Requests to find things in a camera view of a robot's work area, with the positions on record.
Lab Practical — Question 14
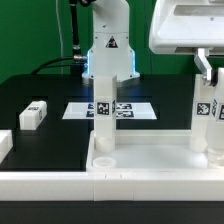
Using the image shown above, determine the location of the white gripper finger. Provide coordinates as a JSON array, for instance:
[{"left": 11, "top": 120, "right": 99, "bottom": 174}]
[{"left": 194, "top": 48, "right": 212, "bottom": 86}]

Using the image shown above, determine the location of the black cable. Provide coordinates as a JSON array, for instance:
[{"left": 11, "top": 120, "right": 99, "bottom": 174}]
[{"left": 30, "top": 0, "right": 88, "bottom": 76}]

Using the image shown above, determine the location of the white thin cable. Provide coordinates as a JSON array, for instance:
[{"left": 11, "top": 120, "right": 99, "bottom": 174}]
[{"left": 55, "top": 0, "right": 65, "bottom": 75}]

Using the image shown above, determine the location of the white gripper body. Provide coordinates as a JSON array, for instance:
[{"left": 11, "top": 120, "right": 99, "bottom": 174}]
[{"left": 149, "top": 0, "right": 224, "bottom": 55}]

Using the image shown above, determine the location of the white block left edge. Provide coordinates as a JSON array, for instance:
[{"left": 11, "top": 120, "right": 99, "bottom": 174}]
[{"left": 0, "top": 130, "right": 13, "bottom": 164}]

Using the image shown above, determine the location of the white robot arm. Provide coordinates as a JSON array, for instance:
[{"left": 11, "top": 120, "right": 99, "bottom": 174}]
[{"left": 81, "top": 0, "right": 224, "bottom": 85}]

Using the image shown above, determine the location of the fiducial marker sheet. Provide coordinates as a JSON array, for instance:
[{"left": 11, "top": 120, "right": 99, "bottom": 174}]
[{"left": 63, "top": 102, "right": 157, "bottom": 120}]

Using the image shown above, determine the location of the white desk top tray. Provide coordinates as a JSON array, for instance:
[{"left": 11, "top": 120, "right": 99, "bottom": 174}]
[{"left": 86, "top": 130, "right": 224, "bottom": 173}]

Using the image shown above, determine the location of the white front barrier wall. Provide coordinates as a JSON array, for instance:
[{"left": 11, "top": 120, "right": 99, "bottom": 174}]
[{"left": 0, "top": 170, "right": 224, "bottom": 201}]

